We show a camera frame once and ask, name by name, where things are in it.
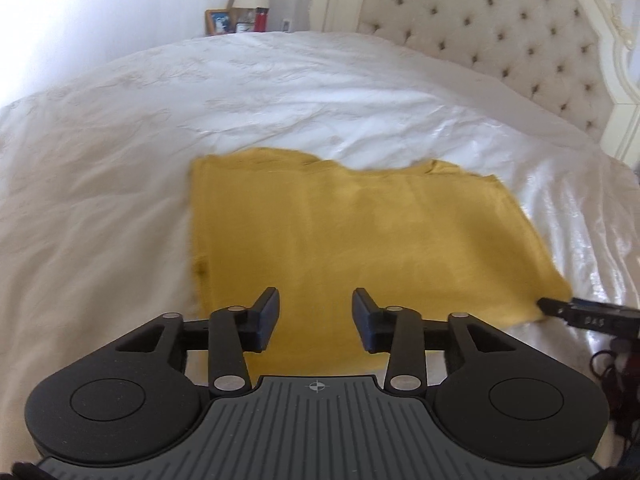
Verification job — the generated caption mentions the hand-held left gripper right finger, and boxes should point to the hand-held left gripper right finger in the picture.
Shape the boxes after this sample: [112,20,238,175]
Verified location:
[352,287,519,394]

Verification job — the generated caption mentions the dark cables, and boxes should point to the dark cables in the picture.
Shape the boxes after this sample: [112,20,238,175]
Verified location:
[589,336,640,443]

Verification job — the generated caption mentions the white embroidered bedspread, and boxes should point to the white embroidered bedspread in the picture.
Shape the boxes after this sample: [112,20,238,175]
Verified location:
[0,30,640,463]

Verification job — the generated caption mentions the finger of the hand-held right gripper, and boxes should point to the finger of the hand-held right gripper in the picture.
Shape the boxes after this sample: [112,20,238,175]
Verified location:
[536,297,640,339]

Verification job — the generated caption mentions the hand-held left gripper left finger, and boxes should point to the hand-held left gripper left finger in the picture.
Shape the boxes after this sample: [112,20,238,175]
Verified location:
[116,287,281,395]

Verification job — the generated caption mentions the beige tufted headboard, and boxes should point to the beige tufted headboard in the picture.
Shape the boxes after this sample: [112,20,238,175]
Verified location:
[307,0,640,170]

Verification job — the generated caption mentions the wooden picture frame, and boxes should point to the wooden picture frame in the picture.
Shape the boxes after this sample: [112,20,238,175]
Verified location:
[204,8,234,37]

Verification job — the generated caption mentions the yellow knit sweater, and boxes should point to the yellow knit sweater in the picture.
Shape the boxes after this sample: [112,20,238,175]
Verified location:
[188,147,574,367]

